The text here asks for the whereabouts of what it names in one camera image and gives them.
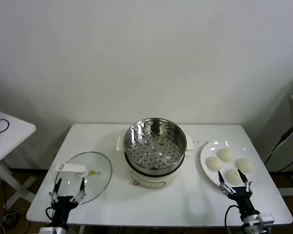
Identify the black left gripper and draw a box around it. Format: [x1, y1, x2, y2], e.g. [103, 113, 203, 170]
[48, 177, 86, 221]

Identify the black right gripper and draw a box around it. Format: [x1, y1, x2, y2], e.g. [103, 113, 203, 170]
[217, 169, 257, 217]

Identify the white steamed baozi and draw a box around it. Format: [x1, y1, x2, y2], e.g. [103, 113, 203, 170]
[225, 168, 244, 185]
[235, 157, 255, 173]
[217, 148, 235, 162]
[205, 156, 223, 172]

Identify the stainless steel steamer basket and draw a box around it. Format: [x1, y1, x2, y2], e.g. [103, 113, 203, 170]
[123, 117, 188, 172]

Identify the white oval plate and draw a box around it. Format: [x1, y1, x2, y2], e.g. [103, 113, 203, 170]
[199, 140, 260, 194]

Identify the white side table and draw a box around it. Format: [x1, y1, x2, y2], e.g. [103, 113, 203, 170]
[0, 108, 37, 211]

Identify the cream electric cooker pot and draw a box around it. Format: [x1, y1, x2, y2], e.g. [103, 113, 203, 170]
[115, 136, 195, 190]

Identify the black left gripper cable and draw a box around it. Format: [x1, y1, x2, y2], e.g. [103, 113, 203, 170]
[45, 206, 56, 222]

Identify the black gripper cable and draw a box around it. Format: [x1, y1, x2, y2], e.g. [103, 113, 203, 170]
[45, 206, 56, 222]
[224, 204, 241, 234]

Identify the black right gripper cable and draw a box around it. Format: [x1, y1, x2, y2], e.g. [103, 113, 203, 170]
[224, 204, 241, 234]

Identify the glass lid white handle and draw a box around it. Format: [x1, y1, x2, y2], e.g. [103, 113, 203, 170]
[54, 151, 113, 205]

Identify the white floor cable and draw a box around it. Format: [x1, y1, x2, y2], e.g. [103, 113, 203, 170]
[0, 207, 29, 234]

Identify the black looped cable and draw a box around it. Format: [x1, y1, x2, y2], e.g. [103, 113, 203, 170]
[0, 118, 10, 134]

